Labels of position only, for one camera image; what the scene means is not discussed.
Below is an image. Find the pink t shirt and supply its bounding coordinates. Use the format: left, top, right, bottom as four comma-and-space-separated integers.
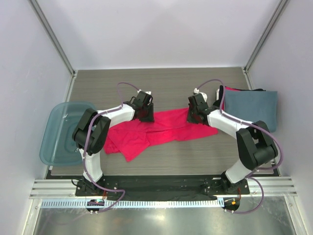
104, 108, 218, 162

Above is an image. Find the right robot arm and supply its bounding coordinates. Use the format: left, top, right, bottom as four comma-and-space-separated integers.
187, 93, 278, 194

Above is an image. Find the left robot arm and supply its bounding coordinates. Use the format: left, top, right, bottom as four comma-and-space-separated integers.
72, 90, 154, 196

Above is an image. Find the folded black t shirt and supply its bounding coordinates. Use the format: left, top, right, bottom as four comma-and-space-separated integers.
213, 85, 224, 107

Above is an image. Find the folded white t shirt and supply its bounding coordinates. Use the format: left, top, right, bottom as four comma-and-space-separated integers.
216, 89, 220, 100

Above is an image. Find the folded grey-blue t shirt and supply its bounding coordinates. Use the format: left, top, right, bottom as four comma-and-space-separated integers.
224, 88, 278, 133

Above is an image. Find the clear blue plastic bin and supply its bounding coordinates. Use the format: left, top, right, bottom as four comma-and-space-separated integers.
40, 101, 96, 166

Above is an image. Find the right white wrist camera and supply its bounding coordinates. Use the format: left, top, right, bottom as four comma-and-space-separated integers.
193, 88, 207, 102

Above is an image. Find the right aluminium frame post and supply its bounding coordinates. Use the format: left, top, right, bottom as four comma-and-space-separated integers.
243, 0, 291, 73

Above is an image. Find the aluminium frame post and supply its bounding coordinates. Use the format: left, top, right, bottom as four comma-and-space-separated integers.
243, 0, 291, 73
28, 0, 77, 76

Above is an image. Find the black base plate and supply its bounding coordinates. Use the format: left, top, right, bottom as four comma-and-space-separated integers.
71, 175, 250, 201

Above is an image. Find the slotted cable duct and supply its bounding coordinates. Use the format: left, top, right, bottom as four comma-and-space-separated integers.
41, 198, 224, 209

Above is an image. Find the aluminium rail beam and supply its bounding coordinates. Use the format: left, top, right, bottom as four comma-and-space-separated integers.
29, 177, 297, 199

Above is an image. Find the left aluminium frame post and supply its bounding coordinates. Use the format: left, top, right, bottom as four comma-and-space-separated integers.
28, 0, 77, 76

